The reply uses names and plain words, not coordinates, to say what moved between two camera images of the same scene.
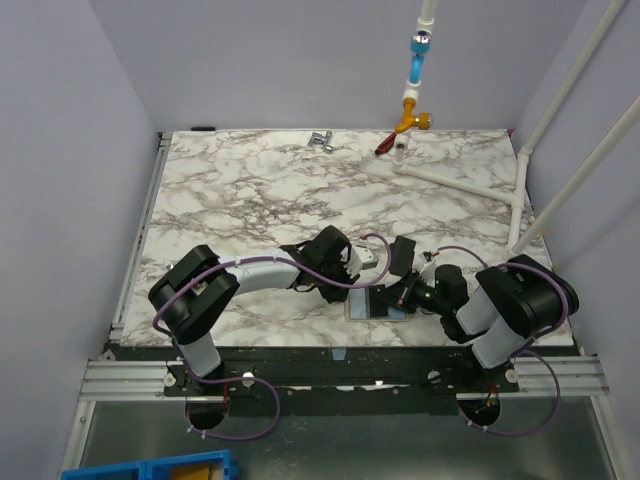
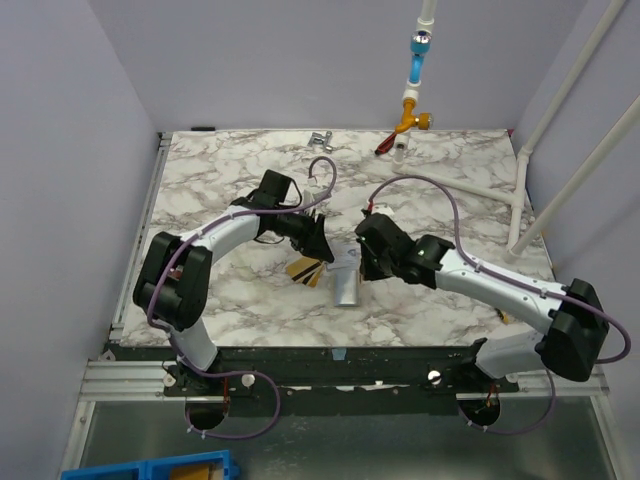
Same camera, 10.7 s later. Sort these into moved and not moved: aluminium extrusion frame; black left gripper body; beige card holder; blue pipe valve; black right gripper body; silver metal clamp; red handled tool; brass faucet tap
Moved: black left gripper body; beige card holder; black right gripper body
Not moved: brass faucet tap; aluminium extrusion frame; red handled tool; silver metal clamp; blue pipe valve
